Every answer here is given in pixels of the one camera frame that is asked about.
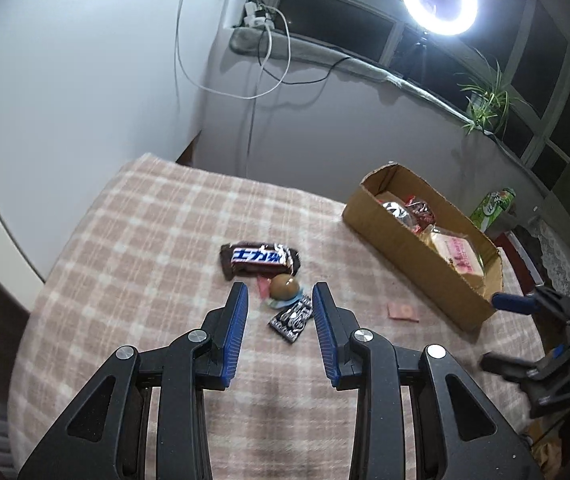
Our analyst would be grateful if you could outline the pink flat packet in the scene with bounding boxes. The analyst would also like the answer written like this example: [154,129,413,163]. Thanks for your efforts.
[387,302,420,322]

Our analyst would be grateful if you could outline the brown chocolate bar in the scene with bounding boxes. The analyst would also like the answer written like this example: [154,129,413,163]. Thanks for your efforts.
[220,242,302,281]

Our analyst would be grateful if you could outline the pink checked blanket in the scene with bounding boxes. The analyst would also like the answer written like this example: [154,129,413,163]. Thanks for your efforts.
[7,152,546,480]

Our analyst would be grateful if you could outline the grey cable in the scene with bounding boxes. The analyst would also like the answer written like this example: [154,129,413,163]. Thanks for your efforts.
[246,25,272,177]

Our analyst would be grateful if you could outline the brown round snack packet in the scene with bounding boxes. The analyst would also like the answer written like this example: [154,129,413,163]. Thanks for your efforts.
[256,272,310,308]

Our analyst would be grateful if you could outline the silver foil snack packet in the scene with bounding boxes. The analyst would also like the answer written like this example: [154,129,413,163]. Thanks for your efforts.
[379,199,418,228]

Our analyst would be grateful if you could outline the window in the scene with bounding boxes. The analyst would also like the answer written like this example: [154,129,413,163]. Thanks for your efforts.
[260,0,570,191]

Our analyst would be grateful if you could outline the black cable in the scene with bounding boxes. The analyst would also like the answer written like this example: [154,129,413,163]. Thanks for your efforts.
[265,54,352,87]

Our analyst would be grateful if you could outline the red snack packet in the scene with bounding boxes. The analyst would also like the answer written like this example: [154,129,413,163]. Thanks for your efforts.
[405,195,436,233]

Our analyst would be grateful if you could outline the potted green plant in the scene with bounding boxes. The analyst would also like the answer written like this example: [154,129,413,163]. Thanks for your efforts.
[457,57,530,136]

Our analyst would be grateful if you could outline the white cable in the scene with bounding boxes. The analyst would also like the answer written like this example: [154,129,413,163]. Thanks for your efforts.
[172,0,293,101]

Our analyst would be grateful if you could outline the white power strip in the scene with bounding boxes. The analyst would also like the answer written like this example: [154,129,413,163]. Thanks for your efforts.
[242,0,276,29]

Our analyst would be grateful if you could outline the white lace cloth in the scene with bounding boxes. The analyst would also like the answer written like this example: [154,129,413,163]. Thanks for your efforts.
[525,215,570,301]

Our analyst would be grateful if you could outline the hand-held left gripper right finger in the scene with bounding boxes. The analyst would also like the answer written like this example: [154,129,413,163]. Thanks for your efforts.
[311,281,546,480]

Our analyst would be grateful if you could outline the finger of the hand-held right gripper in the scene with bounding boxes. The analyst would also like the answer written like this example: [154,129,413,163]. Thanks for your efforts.
[490,287,570,331]
[480,350,570,387]

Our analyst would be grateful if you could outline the cardboard box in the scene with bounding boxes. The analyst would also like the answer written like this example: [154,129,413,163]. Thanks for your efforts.
[341,161,504,332]

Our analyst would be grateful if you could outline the black and white candy packet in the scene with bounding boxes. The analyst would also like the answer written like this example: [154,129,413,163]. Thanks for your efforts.
[267,296,314,345]

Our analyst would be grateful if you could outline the black light tripod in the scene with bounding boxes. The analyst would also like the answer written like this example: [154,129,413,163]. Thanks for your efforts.
[405,30,432,82]

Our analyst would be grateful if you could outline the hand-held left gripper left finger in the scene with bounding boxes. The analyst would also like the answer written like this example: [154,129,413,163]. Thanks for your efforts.
[17,281,250,480]

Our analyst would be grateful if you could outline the sliced bread packet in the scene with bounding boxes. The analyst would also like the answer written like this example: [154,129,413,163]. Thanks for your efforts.
[430,227,488,291]

